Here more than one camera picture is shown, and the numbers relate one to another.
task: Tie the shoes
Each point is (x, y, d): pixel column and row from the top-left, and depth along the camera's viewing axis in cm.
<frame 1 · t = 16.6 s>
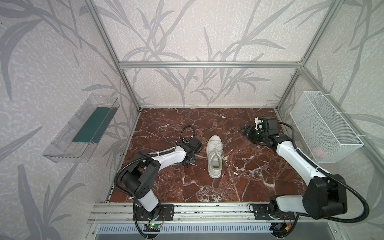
left hand: (190, 154, 92), fingers open
right hand: (242, 127, 86), fingers open
white sneaker: (214, 154, 86), point 10 cm above the table

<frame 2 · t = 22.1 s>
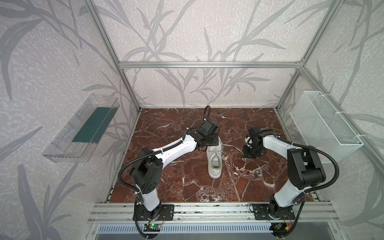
left hand: (218, 136, 86), fingers open
right hand: (244, 151, 94), fingers closed
the named things where they were.

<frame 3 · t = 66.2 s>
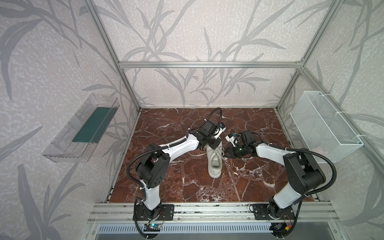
left hand: (220, 136, 89), fingers closed
right hand: (222, 151, 89), fingers closed
the named things where they were.

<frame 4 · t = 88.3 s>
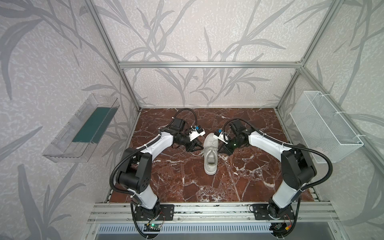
left hand: (202, 140, 85), fingers open
right hand: (219, 146, 88), fingers closed
white sneaker: (210, 147, 90), point 9 cm above the table

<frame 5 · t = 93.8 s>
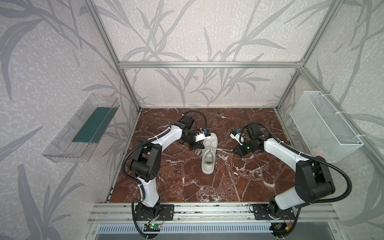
left hand: (203, 140, 90), fingers closed
right hand: (235, 147, 89), fingers closed
the named things where they were.

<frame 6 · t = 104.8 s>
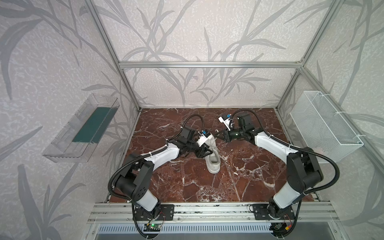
left hand: (210, 145, 85), fingers open
right hand: (216, 130, 85), fingers closed
the named things where they were.

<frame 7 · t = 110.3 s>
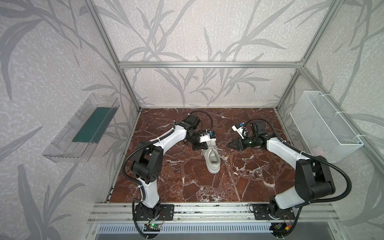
left hand: (207, 141, 88), fingers closed
right hand: (230, 139, 87), fingers open
the named things where they were.

